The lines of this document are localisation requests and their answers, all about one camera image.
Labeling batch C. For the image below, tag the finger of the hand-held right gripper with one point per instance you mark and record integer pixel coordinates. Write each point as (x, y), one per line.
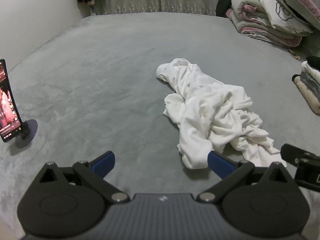
(292, 152)

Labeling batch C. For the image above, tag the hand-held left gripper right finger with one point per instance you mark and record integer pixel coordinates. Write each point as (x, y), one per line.
(220, 165)

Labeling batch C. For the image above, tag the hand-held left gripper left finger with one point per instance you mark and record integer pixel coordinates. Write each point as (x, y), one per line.
(103, 161)

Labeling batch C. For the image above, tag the white long-sleeve shirt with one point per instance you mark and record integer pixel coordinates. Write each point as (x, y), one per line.
(212, 105)

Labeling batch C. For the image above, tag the beige folded garment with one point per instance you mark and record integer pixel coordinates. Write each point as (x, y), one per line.
(308, 97)

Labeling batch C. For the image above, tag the grey folded garment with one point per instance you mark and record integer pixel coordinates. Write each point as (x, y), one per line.
(308, 82)

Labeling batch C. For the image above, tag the dark round phone stand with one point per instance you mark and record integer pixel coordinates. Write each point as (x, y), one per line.
(31, 127)

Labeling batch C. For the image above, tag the white folded garment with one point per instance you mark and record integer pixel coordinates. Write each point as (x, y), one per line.
(312, 73)

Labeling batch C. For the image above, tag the grey bed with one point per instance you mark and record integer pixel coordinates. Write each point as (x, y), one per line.
(100, 80)

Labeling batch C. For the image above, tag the black folded garment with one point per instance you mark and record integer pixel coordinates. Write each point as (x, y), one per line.
(313, 61)

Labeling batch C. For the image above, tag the black smartphone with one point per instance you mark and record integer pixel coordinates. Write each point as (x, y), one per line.
(8, 105)

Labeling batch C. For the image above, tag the folded floral quilt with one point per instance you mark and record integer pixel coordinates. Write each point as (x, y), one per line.
(255, 12)

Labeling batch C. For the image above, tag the black cloth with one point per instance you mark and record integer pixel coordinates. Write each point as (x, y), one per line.
(222, 5)

